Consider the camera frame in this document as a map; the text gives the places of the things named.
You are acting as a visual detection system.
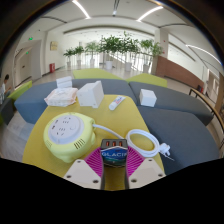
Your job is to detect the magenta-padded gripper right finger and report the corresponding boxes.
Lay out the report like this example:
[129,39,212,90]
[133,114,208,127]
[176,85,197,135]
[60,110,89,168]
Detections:
[124,146,167,191]

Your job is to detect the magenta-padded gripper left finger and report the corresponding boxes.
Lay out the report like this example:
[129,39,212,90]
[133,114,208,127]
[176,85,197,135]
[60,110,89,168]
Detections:
[63,147,106,191]

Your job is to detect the round yellow power strip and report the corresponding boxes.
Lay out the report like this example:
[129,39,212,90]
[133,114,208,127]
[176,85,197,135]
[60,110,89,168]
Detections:
[42,111,97,164]

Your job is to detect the small white cube box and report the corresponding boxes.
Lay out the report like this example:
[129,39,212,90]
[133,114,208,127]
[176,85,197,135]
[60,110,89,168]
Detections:
[138,88,158,108]

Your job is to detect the white tube with red print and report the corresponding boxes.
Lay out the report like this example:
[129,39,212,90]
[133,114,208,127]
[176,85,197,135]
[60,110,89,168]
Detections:
[108,95,127,112]

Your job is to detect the white tissue box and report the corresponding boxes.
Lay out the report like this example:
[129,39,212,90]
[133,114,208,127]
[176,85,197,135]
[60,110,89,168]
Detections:
[76,80,105,109]

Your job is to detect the wet wipes soft pack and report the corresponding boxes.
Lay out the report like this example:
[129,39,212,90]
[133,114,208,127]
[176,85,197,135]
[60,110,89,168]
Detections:
[43,87,79,108]

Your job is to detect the long grey upholstered bench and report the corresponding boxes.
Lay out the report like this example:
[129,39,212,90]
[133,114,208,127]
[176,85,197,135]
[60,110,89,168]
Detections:
[13,78,138,125]

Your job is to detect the green upholstered bench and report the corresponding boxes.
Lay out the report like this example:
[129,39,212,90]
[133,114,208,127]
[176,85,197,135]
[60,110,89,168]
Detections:
[72,68,125,81]
[7,79,34,101]
[126,73,169,89]

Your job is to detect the white stacked tissue packs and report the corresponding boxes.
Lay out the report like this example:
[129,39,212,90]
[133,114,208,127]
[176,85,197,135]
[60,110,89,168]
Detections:
[55,75,74,90]

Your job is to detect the dark grey ottoman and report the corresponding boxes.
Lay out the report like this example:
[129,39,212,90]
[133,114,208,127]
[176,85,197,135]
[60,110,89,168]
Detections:
[0,98,15,126]

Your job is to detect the person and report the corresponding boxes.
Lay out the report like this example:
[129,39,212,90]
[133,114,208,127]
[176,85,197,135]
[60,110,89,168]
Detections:
[0,73,11,105]

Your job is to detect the row of potted plants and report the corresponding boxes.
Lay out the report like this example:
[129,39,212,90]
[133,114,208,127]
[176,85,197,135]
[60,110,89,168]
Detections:
[63,31,165,73]

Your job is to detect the ceiling strip lights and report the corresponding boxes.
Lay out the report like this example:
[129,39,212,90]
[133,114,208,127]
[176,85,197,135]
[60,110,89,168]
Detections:
[71,0,223,65]

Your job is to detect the white power cable with plug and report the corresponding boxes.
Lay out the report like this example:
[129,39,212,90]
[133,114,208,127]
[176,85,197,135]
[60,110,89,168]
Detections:
[92,123,175,162]

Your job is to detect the wooden bench with black frame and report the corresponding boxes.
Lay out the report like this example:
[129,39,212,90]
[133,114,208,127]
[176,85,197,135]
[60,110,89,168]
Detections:
[188,87,224,141]

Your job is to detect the yellow framed wall picture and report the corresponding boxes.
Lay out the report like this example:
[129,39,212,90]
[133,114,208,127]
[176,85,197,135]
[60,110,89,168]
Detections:
[49,41,59,52]

